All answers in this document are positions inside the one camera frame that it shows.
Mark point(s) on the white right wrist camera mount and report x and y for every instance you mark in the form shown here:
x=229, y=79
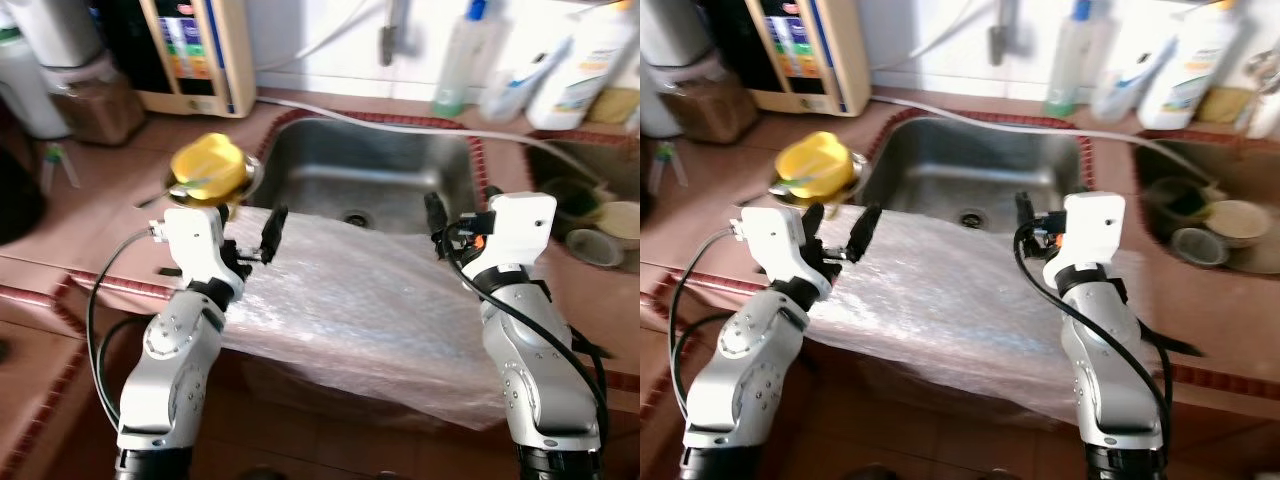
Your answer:
x=1095, y=225
x=522, y=225

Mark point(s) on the silver metal spoon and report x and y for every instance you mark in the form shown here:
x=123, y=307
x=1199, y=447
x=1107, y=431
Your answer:
x=150, y=201
x=755, y=200

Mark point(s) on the dark green bowl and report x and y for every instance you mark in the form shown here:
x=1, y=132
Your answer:
x=1180, y=200
x=570, y=200

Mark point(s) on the beige cup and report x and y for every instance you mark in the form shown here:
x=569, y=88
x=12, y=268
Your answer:
x=620, y=222
x=1240, y=222

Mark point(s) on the stainless steel bowl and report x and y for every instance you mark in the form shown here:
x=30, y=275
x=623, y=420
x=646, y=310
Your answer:
x=245, y=185
x=855, y=180

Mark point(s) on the white bottle with green cap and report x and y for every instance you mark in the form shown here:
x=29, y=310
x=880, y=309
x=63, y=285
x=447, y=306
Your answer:
x=660, y=90
x=25, y=85

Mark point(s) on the white printed detergent bottle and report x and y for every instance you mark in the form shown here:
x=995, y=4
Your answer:
x=580, y=70
x=1190, y=70

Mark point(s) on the pale grey cup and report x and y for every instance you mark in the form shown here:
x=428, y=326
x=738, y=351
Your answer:
x=595, y=248
x=1200, y=248

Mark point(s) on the clear plastic cup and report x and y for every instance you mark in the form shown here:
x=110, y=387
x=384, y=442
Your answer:
x=510, y=95
x=1118, y=95

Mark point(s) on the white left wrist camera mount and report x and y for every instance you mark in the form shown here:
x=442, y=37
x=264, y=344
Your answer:
x=775, y=240
x=195, y=240

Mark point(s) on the beige water purifier appliance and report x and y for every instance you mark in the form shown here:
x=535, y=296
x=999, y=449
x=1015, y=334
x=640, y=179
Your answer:
x=195, y=50
x=800, y=50

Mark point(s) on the yellow dish sponge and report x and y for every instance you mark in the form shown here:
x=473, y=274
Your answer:
x=208, y=160
x=815, y=160

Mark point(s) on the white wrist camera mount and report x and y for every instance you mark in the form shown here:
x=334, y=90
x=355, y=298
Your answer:
x=775, y=240
x=195, y=240
x=1095, y=225
x=522, y=225

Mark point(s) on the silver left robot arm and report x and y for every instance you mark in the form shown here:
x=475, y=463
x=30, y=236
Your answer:
x=165, y=370
x=735, y=380

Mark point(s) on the wide steel sink basin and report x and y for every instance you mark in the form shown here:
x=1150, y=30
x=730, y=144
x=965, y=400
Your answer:
x=975, y=165
x=370, y=170

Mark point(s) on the beige sponge block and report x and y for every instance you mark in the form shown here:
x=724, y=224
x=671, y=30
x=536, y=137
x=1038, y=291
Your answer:
x=612, y=105
x=1225, y=105

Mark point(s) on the clear bubble wrap sheet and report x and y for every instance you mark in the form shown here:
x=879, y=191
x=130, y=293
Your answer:
x=950, y=300
x=350, y=310

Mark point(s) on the black kettle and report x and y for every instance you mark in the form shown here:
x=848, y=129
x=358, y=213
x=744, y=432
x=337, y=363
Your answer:
x=15, y=190

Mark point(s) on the clear bottle with blue cap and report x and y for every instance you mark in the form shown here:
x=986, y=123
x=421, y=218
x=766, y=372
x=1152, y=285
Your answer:
x=1072, y=60
x=462, y=60

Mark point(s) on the white and green tongs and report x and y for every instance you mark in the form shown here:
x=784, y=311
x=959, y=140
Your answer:
x=665, y=165
x=55, y=165

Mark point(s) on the metal tap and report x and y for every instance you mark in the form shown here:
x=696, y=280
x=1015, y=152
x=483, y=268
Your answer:
x=1002, y=35
x=392, y=35

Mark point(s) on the clear jar of brown powder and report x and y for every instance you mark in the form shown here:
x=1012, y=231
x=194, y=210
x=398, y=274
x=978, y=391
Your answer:
x=100, y=105
x=710, y=105

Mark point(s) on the white grinder motor unit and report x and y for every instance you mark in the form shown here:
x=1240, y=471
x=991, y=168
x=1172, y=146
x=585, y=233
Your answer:
x=675, y=30
x=55, y=30

